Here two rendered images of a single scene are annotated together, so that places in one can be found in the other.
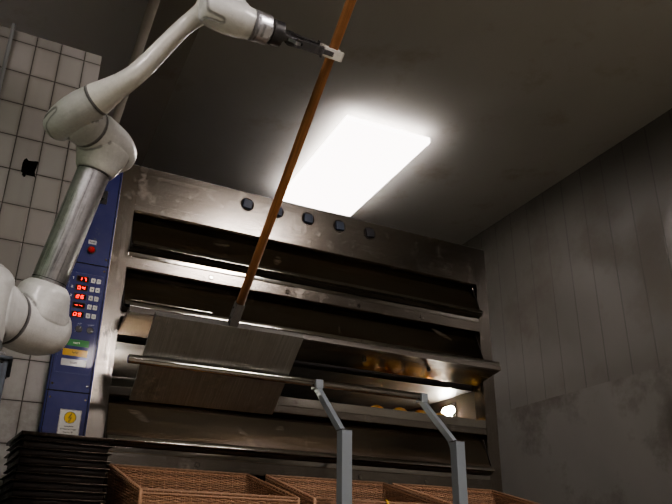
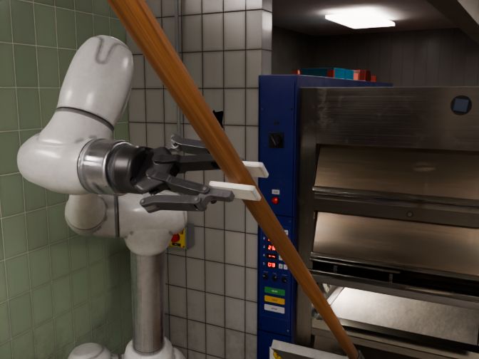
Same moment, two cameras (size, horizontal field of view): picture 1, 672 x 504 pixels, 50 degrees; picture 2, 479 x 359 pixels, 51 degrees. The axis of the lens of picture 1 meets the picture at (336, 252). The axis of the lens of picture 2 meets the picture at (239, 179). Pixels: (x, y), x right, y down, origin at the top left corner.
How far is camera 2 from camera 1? 2.16 m
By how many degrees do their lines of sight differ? 63
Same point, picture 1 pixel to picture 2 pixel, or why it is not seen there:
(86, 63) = not seen: outside the picture
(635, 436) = not seen: outside the picture
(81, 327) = (276, 277)
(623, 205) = not seen: outside the picture
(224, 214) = (426, 127)
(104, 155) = (134, 244)
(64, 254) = (141, 332)
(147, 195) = (328, 122)
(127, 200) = (307, 134)
